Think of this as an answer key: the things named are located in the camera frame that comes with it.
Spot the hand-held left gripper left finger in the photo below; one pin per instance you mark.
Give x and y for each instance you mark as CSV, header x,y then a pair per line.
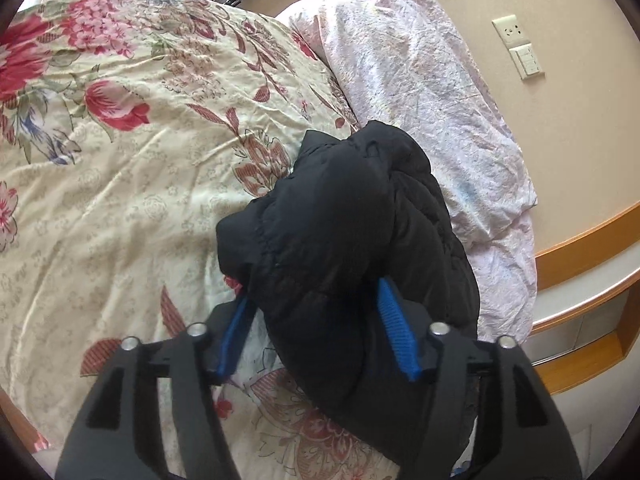
x,y
235,340

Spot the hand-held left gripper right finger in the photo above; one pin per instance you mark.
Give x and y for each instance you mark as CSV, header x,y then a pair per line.
x,y
397,330

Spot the black quilted jacket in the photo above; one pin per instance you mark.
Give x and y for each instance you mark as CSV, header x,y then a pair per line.
x,y
320,240

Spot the pale pink patterned pillow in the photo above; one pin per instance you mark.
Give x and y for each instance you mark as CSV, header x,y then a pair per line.
x,y
410,70
505,270

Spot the floral bed sheet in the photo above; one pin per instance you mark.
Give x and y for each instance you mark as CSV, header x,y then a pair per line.
x,y
125,185

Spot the wooden door frame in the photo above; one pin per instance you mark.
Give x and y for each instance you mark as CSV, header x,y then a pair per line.
x,y
590,245

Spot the white light switch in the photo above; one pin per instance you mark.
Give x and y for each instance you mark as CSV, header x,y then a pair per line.
x,y
527,61

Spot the white wall socket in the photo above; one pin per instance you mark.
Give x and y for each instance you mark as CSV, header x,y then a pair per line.
x,y
511,31

